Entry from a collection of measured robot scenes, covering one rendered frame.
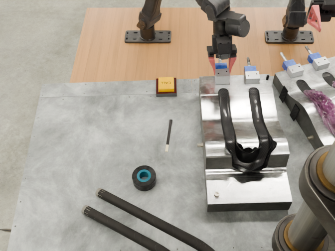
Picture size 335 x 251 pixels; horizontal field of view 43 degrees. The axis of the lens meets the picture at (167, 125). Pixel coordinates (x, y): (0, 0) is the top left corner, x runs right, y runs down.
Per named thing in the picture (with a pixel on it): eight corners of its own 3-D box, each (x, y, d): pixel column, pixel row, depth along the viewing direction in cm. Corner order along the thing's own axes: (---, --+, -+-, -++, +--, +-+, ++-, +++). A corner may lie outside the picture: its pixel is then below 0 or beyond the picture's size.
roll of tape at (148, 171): (151, 193, 140) (151, 189, 137) (129, 187, 142) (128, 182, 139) (159, 173, 145) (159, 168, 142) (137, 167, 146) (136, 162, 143)
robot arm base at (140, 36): (170, 29, 174) (170, 17, 178) (121, 29, 176) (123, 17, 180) (170, 43, 181) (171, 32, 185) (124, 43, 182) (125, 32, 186)
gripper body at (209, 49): (237, 55, 146) (237, 34, 143) (208, 57, 147) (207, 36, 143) (235, 49, 152) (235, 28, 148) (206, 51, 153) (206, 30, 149)
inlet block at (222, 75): (212, 59, 162) (212, 49, 158) (225, 58, 162) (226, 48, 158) (215, 85, 155) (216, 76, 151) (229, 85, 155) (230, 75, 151)
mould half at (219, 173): (198, 91, 165) (199, 67, 154) (265, 89, 164) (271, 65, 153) (207, 212, 136) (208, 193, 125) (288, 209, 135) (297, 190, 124)
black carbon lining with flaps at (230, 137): (216, 91, 155) (218, 74, 148) (260, 90, 155) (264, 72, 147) (225, 176, 135) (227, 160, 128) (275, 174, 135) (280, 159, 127)
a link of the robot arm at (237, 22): (254, 28, 142) (248, -4, 134) (239, 42, 138) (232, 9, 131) (227, 23, 149) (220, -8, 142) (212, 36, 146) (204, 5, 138)
